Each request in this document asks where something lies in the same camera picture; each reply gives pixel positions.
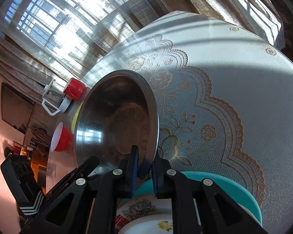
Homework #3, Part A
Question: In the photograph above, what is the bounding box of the yellow plastic bowl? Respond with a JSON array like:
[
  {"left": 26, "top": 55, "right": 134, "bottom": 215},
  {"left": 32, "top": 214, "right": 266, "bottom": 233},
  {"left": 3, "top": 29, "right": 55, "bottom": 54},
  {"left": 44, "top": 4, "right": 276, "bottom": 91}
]
[{"left": 72, "top": 101, "right": 85, "bottom": 134}]

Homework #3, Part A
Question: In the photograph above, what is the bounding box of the red plastic bowl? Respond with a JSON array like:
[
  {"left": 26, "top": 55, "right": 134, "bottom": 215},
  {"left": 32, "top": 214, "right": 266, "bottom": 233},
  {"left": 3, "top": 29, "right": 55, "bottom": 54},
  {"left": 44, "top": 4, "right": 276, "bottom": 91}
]
[{"left": 50, "top": 122, "right": 74, "bottom": 152}]

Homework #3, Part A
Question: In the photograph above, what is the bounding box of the glass electric kettle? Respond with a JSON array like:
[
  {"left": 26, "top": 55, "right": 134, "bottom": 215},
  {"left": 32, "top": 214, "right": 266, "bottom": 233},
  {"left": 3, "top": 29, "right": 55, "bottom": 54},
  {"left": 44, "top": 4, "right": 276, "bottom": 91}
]
[{"left": 41, "top": 79, "right": 73, "bottom": 116}]

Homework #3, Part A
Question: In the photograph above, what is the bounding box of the sheer white curtain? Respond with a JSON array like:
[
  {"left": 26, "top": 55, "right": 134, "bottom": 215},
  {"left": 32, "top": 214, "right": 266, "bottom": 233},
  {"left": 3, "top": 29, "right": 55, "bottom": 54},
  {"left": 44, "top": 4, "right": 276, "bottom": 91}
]
[{"left": 0, "top": 0, "right": 166, "bottom": 78}]

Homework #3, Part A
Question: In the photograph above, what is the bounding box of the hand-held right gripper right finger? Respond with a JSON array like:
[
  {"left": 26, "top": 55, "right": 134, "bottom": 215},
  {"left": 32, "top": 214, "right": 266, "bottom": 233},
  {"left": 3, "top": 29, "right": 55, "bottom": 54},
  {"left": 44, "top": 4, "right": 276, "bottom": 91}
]
[{"left": 151, "top": 156, "right": 269, "bottom": 234}]

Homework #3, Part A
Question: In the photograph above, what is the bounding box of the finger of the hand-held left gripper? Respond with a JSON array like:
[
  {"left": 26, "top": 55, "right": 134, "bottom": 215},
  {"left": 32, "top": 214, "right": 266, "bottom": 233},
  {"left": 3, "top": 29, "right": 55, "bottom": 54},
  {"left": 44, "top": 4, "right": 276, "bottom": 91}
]
[{"left": 45, "top": 155, "right": 100, "bottom": 198}]

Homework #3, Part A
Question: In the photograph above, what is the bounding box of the teal plastic plate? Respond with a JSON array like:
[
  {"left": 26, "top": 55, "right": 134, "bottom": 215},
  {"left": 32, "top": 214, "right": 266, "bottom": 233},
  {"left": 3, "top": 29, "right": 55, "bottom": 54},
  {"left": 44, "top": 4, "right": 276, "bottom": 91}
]
[{"left": 137, "top": 171, "right": 262, "bottom": 227}]

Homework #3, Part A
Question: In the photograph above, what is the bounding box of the wall-mounted television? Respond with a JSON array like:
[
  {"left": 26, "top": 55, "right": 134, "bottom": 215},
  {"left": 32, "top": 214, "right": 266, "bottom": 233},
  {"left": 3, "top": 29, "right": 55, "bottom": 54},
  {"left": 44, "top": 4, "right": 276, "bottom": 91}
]
[{"left": 1, "top": 83, "right": 35, "bottom": 134}]

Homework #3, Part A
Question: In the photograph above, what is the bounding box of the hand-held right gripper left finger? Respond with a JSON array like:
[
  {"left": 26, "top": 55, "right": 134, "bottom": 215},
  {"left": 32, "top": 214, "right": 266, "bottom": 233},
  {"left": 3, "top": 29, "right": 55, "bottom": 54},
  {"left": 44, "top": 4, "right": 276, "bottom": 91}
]
[{"left": 22, "top": 145, "right": 139, "bottom": 234}]

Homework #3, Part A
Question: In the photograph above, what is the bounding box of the stainless steel bowl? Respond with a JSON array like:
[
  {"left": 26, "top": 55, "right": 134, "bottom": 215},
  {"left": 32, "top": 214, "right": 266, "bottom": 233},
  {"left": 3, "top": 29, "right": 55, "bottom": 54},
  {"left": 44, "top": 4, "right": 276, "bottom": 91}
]
[{"left": 74, "top": 70, "right": 160, "bottom": 176}]

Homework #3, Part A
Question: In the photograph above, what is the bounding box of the red mug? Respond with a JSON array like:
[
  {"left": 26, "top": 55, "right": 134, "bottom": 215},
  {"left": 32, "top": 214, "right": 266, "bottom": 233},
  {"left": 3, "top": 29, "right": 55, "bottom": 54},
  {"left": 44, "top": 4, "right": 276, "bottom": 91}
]
[{"left": 63, "top": 78, "right": 86, "bottom": 100}]

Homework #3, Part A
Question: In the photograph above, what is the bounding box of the small white floral plate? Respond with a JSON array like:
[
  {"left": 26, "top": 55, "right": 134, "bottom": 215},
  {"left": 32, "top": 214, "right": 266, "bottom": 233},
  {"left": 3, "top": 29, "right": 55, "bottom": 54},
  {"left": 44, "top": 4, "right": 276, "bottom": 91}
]
[{"left": 118, "top": 219, "right": 201, "bottom": 234}]

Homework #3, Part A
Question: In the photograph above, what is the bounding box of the large white patterned plate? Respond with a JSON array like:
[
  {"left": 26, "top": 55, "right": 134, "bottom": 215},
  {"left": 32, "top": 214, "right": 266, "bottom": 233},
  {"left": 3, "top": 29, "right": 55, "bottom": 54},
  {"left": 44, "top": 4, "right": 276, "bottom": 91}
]
[{"left": 116, "top": 195, "right": 258, "bottom": 234}]

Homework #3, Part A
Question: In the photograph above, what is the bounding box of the beige velvet curtain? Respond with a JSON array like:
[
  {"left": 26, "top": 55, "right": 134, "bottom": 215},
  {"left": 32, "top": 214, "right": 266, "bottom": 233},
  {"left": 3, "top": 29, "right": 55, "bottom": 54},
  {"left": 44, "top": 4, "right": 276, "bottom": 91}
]
[
  {"left": 172, "top": 0, "right": 286, "bottom": 48},
  {"left": 0, "top": 28, "right": 71, "bottom": 108}
]

